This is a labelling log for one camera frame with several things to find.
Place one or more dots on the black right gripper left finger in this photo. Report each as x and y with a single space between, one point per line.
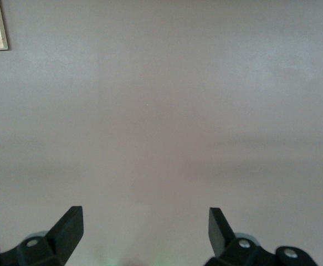
64 235

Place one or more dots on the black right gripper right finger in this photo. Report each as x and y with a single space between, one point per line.
220 235

